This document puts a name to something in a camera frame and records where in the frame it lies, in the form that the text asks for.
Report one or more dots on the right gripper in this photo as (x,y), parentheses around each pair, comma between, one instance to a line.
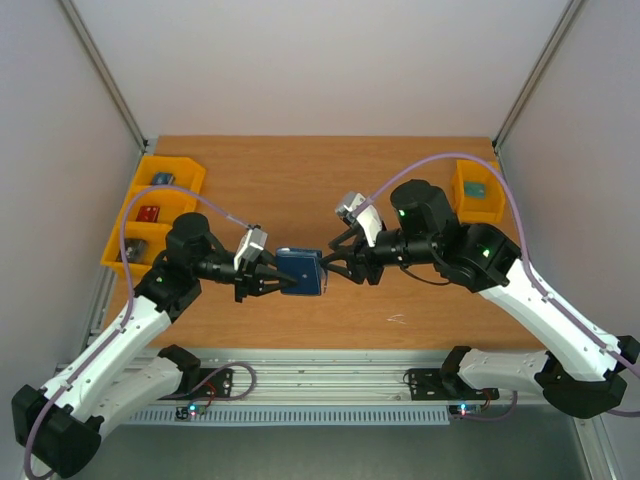
(362,263)

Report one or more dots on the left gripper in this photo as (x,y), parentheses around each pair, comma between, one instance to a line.
(253,274)

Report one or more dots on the blue card holder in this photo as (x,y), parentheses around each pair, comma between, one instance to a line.
(304,266)

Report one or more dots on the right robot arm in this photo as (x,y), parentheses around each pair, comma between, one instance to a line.
(579,369)

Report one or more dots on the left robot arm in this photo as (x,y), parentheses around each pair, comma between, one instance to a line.
(63,423)

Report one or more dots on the red card in bin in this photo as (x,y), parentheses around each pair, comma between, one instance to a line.
(148,214)

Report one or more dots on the dark card in bin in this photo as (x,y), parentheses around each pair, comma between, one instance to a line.
(135,249)

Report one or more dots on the teal card in bin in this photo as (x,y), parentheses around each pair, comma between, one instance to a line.
(475,190)

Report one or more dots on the blue card in bin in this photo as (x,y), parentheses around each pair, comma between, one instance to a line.
(162,178)

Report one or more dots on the yellow bin near left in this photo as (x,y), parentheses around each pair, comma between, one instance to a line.
(154,234)

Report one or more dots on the yellow bin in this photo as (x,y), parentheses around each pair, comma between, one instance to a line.
(489,210)
(161,206)
(154,234)
(184,171)

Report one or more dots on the yellow bin middle left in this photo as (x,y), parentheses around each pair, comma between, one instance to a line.
(161,206)

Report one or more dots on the yellow bin right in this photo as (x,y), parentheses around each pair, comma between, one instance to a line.
(489,210)

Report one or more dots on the yellow bin far left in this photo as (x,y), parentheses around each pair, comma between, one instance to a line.
(184,171)

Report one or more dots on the left controller board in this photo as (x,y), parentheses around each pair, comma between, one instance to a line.
(190,412)

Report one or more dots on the controller board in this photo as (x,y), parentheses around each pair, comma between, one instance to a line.
(465,409)
(190,412)

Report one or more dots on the right controller board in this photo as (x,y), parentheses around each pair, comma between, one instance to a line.
(465,409)

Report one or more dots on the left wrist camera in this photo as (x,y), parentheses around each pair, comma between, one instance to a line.
(251,246)

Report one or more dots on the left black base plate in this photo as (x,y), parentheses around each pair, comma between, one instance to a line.
(204,383)

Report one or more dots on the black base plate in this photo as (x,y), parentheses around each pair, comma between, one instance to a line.
(204,383)
(426,384)

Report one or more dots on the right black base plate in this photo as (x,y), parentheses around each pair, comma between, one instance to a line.
(426,384)

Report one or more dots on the grey slotted cable duct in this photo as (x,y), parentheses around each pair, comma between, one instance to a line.
(268,416)

